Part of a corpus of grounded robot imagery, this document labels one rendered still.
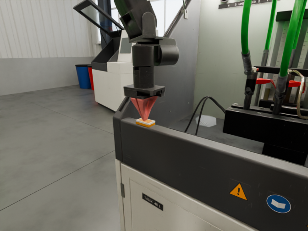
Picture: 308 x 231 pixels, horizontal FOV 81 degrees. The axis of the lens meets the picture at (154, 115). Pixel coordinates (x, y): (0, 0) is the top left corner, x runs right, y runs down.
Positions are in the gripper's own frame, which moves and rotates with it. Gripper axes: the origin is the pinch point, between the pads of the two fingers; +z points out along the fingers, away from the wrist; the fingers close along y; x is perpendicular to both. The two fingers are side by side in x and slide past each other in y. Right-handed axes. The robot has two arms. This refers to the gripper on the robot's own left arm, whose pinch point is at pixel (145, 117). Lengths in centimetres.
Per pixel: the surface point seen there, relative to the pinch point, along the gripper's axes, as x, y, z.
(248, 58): -12.6, -22.5, -16.4
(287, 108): -26.6, -32.5, -1.9
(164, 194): 2.3, -8.6, 21.5
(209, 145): 1.1, -20.0, 2.1
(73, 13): -360, 616, -136
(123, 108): -1.2, 10.3, -0.6
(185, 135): -0.2, -13.3, 2.1
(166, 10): -423, 272, -116
